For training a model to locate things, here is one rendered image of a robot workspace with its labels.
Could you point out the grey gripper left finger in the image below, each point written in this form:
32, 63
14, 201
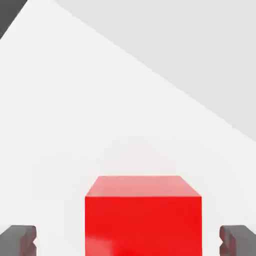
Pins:
16, 242

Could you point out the small red cube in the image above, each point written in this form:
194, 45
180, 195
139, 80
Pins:
143, 220

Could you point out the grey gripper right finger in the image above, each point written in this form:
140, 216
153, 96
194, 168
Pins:
240, 242

